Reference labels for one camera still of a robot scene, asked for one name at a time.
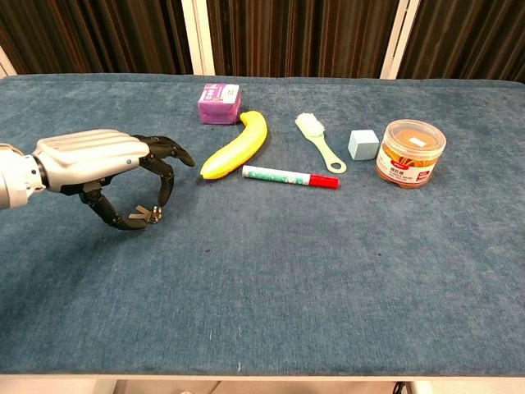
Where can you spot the green brush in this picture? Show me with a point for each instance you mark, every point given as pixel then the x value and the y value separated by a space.
pixel 318 139

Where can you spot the white curtain frame post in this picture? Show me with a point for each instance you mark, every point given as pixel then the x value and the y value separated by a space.
pixel 395 39
pixel 6 65
pixel 199 37

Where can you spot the blue table cloth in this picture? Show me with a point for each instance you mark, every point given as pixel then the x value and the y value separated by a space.
pixel 262 267

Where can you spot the purple tissue pack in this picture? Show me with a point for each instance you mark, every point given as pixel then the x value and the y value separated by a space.
pixel 219 104

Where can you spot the clear jar of rubber bands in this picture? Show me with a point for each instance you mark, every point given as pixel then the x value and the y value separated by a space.
pixel 410 154

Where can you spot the light blue cube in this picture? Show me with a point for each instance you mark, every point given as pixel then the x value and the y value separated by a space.
pixel 363 144

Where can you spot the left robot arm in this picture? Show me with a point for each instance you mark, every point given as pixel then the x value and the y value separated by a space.
pixel 16 176

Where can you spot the red capped marker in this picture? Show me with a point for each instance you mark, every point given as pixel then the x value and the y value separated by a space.
pixel 287 177

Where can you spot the yellow banana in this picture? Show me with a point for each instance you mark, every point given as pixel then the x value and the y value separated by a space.
pixel 240 145

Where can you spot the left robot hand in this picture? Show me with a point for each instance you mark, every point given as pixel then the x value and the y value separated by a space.
pixel 106 164

